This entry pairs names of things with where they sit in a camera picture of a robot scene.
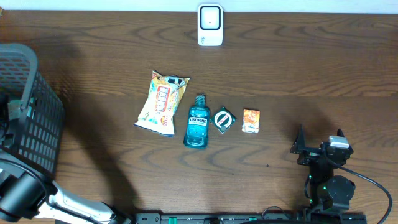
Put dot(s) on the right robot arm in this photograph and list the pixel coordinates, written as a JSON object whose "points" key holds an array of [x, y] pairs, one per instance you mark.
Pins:
{"points": [[329, 194]]}

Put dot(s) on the small orange box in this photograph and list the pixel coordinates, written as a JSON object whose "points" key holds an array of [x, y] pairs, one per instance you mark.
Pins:
{"points": [[250, 121]]}

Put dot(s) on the grey plastic mesh basket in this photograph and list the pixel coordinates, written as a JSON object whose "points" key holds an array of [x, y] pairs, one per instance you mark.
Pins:
{"points": [[39, 114]]}

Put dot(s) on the yellow snack bag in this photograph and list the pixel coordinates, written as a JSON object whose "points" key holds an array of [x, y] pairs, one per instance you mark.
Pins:
{"points": [[164, 96]]}

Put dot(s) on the teal mouthwash bottle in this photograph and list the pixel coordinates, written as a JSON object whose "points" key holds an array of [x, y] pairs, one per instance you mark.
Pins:
{"points": [[196, 135]]}

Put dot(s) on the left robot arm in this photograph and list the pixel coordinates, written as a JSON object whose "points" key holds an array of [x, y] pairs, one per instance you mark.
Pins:
{"points": [[26, 193]]}

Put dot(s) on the white barcode scanner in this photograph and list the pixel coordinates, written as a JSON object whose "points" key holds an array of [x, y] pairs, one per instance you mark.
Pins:
{"points": [[210, 25]]}

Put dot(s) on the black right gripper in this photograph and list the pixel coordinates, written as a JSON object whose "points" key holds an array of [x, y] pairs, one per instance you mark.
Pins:
{"points": [[310, 154]]}

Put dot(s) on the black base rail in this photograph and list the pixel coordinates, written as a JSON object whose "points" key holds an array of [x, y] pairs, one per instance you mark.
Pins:
{"points": [[269, 217]]}

